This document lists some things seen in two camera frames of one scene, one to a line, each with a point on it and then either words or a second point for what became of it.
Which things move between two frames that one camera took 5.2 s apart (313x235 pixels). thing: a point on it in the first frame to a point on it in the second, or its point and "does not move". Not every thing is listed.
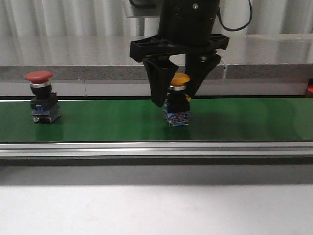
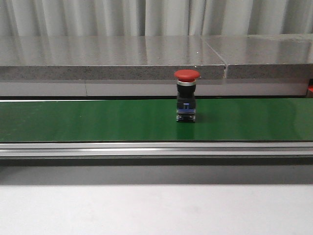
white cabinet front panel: x=140 y=88 does not move
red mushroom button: x=44 y=103 to x=186 y=98
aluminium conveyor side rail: x=156 y=150 does not move
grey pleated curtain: x=107 y=18 does not move
